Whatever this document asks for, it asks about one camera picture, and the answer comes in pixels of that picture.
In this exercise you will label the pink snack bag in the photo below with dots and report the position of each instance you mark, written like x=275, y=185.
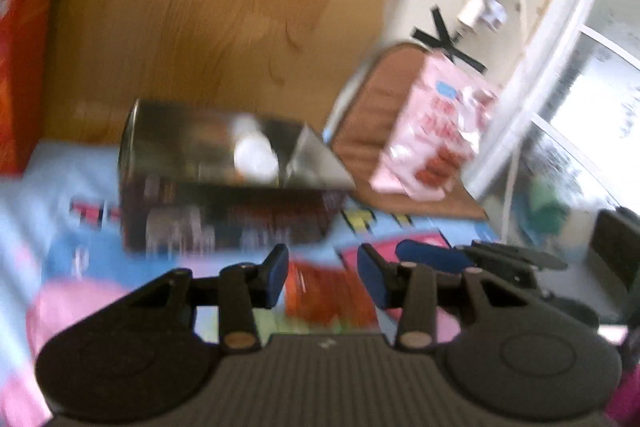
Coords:
x=435, y=132

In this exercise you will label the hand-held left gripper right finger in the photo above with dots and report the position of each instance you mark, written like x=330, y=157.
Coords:
x=372, y=279

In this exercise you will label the red gift box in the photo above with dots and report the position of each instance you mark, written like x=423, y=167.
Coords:
x=20, y=72

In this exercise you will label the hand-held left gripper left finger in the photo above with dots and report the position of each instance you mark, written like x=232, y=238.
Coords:
x=275, y=278

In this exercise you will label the white window frame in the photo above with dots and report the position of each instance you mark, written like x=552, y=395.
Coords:
x=545, y=57

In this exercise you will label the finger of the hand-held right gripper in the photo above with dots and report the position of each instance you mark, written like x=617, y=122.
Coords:
x=430, y=253

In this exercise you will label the dark printed tissue box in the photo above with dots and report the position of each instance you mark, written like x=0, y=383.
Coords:
x=225, y=207

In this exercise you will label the black tape strip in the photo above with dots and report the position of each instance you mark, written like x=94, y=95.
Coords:
x=445, y=39

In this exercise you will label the white power plug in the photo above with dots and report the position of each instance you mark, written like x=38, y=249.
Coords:
x=482, y=9

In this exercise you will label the white tissue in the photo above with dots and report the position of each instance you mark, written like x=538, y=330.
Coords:
x=256, y=152

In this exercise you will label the orange snack packet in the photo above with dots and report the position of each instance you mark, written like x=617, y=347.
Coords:
x=325, y=293

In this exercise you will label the wooden board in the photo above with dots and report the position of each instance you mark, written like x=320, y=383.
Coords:
x=175, y=7

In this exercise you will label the printed cartoon bed sheet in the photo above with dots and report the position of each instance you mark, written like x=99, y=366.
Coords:
x=50, y=197

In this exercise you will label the green object behind window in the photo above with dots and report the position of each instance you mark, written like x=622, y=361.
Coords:
x=545, y=207

